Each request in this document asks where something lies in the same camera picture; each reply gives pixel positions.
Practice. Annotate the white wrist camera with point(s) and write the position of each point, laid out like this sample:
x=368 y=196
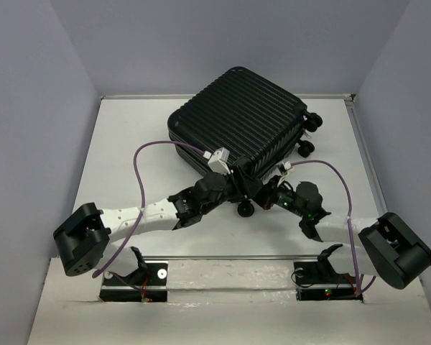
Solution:
x=218 y=161
x=284 y=169

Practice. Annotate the black hard-shell suitcase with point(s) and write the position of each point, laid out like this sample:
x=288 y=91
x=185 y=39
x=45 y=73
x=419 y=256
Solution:
x=256 y=120

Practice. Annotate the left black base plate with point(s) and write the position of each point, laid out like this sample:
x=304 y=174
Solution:
x=148 y=287

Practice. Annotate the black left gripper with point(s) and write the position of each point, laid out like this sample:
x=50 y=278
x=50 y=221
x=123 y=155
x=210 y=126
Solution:
x=245 y=187

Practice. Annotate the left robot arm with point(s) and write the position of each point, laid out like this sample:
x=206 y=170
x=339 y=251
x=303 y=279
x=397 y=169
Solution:
x=95 y=239

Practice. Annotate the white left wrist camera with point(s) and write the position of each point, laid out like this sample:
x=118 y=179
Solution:
x=218 y=161

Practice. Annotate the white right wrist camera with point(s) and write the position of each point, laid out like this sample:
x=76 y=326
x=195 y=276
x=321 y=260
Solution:
x=284 y=169

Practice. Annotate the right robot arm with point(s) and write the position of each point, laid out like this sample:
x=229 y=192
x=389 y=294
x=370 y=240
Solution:
x=384 y=247

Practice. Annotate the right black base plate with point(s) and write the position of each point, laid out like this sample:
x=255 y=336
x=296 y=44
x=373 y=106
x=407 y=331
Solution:
x=313 y=284

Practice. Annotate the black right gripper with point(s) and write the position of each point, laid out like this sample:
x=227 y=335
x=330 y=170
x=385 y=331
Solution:
x=270 y=191

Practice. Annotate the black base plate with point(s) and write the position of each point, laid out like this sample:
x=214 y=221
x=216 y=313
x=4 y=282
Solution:
x=313 y=284
x=148 y=287

